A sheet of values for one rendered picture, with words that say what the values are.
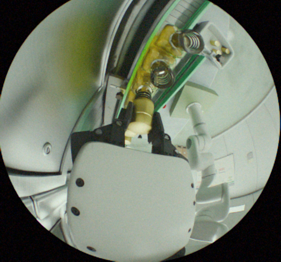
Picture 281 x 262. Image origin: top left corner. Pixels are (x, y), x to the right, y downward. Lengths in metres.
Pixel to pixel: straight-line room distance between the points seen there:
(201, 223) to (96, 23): 0.45
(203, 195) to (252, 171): 3.37
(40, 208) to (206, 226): 0.32
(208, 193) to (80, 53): 0.56
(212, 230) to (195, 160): 0.31
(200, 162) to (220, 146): 3.39
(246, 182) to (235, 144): 1.53
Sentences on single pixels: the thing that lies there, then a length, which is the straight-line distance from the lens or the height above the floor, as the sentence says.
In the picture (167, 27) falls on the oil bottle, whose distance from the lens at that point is 0.15.
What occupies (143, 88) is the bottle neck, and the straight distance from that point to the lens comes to 0.15.
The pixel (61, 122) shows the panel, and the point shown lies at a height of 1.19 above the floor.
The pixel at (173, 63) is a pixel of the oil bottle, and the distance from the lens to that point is 0.15.
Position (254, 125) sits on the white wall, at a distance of 3.83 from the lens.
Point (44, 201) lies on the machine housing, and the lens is 0.20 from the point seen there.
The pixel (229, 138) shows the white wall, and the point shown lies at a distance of 3.75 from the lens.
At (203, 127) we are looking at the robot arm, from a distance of 0.52.
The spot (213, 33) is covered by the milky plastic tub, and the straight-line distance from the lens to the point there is 0.58.
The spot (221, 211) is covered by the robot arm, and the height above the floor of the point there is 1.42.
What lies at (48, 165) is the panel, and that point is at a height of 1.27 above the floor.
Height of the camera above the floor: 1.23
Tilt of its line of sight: 34 degrees down
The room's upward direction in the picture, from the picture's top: 172 degrees counter-clockwise
